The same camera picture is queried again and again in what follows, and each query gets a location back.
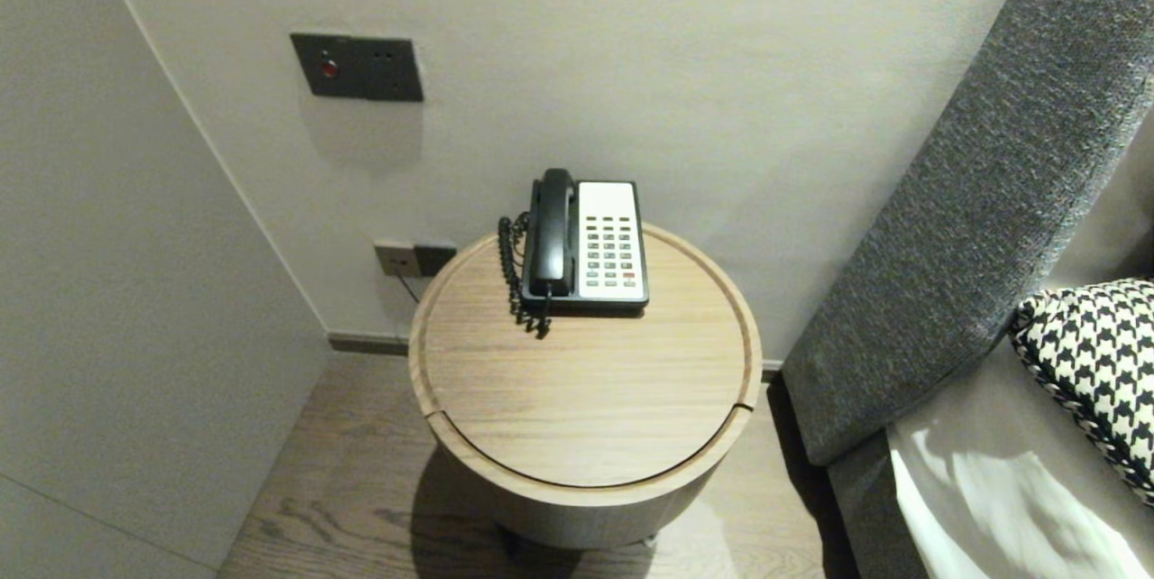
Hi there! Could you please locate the round wooden bedside table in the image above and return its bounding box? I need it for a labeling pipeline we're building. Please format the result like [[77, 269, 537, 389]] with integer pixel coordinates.
[[408, 220, 763, 551]]

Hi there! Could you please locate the dark grey wall socket plate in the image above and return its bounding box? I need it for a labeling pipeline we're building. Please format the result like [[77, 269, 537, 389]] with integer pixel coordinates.
[[415, 243, 458, 276]]

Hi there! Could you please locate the grey upholstered bed headboard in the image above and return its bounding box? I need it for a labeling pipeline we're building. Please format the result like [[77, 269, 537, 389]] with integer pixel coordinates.
[[783, 0, 1154, 579]]

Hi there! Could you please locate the black white houndstooth pillow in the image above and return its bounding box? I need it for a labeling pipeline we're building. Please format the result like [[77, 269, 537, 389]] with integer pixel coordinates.
[[1010, 280, 1154, 508]]

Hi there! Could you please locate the white bed sheet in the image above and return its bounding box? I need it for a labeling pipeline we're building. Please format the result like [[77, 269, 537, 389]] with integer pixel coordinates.
[[888, 340, 1154, 579]]

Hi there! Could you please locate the black coiled telephone cord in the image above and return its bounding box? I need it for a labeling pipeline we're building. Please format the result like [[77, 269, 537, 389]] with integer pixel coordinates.
[[499, 213, 553, 341]]

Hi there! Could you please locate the dark wall switch panel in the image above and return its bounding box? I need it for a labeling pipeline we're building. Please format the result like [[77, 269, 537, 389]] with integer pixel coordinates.
[[289, 32, 425, 103]]

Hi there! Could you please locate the black telephone handset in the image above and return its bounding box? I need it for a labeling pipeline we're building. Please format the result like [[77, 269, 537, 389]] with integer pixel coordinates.
[[529, 168, 578, 299]]

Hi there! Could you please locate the black and white desk telephone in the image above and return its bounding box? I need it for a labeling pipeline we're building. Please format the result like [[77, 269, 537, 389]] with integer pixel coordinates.
[[520, 179, 650, 318]]

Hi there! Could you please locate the beige wall socket plate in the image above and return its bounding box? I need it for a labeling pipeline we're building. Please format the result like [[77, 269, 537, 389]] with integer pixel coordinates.
[[374, 241, 422, 278]]

